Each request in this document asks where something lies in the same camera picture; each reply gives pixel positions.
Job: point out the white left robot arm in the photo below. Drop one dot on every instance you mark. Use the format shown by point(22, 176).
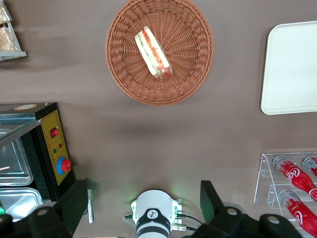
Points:
point(153, 203)

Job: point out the clear acrylic bottle rack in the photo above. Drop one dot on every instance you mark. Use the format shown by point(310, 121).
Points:
point(266, 168)

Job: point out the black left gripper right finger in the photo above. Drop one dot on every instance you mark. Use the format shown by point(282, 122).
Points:
point(218, 215)

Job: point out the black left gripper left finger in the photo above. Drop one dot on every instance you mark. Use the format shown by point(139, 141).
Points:
point(67, 210)

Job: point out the triangle sandwich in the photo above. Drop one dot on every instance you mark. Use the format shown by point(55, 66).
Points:
point(151, 49)

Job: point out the brown round wicker basket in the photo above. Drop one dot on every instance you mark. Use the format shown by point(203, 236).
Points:
point(188, 74)

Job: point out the beige plastic serving tray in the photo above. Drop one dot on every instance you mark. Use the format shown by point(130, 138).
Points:
point(292, 74)

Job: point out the grey metal snack tray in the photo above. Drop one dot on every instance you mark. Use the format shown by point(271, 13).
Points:
point(15, 55)

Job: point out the steel food pan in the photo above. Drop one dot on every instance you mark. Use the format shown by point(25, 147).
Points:
point(12, 161)
point(19, 203)

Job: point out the thin wooden skewer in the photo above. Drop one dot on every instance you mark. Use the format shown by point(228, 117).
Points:
point(5, 168)

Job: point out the clear bag of crackers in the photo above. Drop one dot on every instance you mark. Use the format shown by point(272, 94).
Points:
point(3, 12)
point(7, 39)

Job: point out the small silver metal panel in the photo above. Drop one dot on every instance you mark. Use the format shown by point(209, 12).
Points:
point(90, 205)

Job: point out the red cola bottle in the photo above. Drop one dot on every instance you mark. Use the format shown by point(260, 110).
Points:
point(294, 176)
point(297, 213)
point(311, 164)

